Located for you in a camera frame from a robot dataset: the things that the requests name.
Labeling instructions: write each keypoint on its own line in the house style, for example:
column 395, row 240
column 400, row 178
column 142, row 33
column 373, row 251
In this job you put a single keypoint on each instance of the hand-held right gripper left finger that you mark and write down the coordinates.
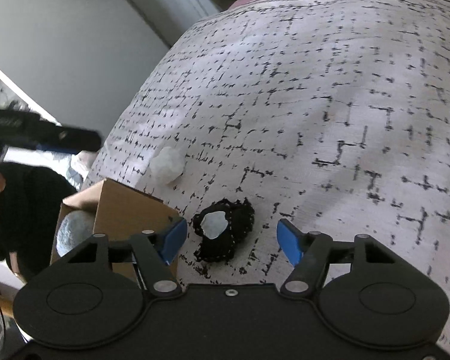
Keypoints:
column 174, row 238

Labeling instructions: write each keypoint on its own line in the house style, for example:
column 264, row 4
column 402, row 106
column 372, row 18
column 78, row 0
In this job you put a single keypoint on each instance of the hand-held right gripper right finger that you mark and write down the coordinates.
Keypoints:
column 289, row 238

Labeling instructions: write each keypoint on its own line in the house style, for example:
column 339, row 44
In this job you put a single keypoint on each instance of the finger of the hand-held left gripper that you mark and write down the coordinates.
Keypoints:
column 71, row 138

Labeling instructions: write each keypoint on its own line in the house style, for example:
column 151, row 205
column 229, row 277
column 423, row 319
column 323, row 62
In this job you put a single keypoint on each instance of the black crochet toy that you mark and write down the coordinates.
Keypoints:
column 223, row 234

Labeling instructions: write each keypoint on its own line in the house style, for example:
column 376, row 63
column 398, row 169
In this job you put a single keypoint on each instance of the brown cardboard box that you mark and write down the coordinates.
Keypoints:
column 131, row 210

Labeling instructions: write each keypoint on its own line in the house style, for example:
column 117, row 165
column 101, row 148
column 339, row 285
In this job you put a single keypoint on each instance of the grey-blue fluffy plush toy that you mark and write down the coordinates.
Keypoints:
column 73, row 232

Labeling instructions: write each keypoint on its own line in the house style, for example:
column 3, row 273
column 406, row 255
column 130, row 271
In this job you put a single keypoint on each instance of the white crumpled tissue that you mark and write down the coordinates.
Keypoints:
column 168, row 165

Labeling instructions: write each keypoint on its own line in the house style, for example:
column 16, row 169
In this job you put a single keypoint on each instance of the person's black clothing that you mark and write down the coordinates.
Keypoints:
column 22, row 217

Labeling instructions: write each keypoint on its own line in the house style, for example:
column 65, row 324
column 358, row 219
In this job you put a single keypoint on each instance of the white black-patterned bed sheet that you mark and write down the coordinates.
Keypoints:
column 303, row 101

